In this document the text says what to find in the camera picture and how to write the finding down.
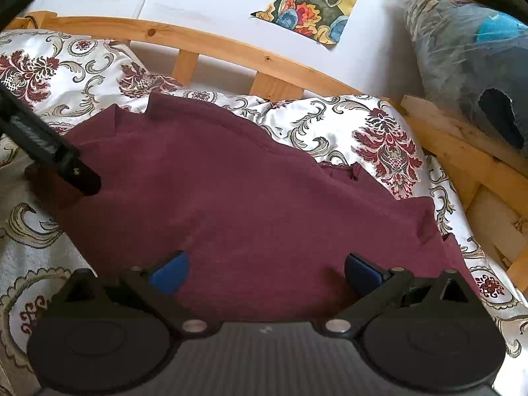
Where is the clear plastic bag of clothes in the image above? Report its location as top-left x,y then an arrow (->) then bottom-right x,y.
403,0 -> 528,151

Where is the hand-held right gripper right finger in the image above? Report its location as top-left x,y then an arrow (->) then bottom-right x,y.
321,252 -> 481,336

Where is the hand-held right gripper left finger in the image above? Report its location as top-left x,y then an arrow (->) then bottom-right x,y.
53,250 -> 216,337

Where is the colourful landscape wall poster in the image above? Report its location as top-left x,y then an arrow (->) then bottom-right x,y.
249,0 -> 370,46

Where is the floral satin bedsheet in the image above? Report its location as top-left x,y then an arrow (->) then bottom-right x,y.
0,29 -> 528,396

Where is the maroon long-sleeved shirt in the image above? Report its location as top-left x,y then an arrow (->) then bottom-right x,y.
25,93 -> 481,323

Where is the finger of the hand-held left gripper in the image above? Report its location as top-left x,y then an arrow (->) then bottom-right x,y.
0,84 -> 102,197

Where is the wooden bed frame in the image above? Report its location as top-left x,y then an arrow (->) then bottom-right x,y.
4,10 -> 528,293

